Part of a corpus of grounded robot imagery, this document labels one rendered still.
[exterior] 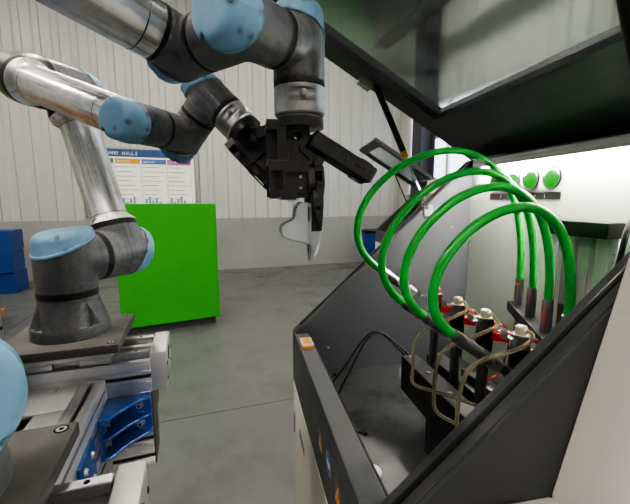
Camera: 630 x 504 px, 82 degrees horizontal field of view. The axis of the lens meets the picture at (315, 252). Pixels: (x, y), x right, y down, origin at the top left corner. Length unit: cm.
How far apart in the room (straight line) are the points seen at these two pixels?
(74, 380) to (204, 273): 312
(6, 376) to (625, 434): 55
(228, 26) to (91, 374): 74
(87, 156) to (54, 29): 687
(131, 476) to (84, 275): 48
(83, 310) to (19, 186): 671
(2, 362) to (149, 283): 366
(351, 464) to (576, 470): 28
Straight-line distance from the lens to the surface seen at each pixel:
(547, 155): 94
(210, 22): 49
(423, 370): 82
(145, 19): 56
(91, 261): 92
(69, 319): 91
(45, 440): 60
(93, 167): 104
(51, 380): 96
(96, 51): 765
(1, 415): 32
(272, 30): 51
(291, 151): 55
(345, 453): 63
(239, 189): 720
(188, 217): 390
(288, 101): 54
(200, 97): 81
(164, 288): 397
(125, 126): 72
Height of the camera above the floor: 133
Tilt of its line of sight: 8 degrees down
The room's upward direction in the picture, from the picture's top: straight up
